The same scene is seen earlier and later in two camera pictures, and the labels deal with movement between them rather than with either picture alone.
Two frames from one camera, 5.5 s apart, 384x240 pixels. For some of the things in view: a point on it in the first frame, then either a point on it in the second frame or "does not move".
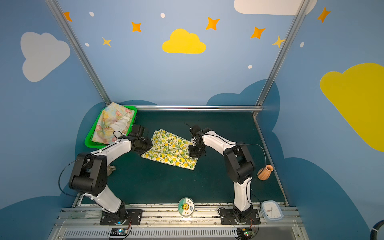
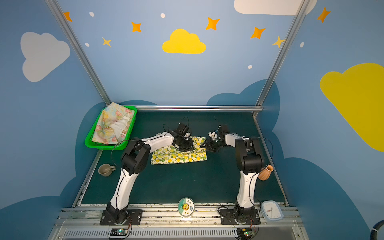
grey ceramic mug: x=110 y=169 does not move
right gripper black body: x=196 y=150 → x=213 y=145
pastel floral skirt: x=114 y=122 does not move
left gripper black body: x=144 y=146 → x=186 y=145
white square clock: x=271 y=210 does not move
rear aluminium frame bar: x=200 y=108 does not move
